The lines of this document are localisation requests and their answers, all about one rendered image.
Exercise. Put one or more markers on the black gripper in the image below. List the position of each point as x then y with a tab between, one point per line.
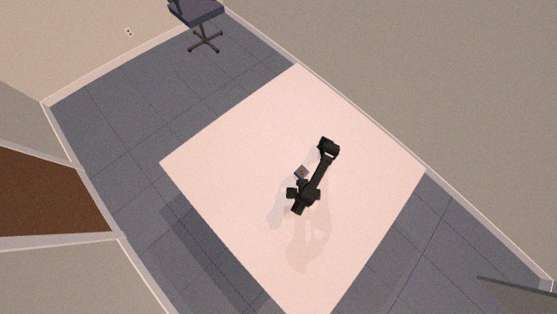
291	193

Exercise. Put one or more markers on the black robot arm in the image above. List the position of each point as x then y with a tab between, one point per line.
308	190

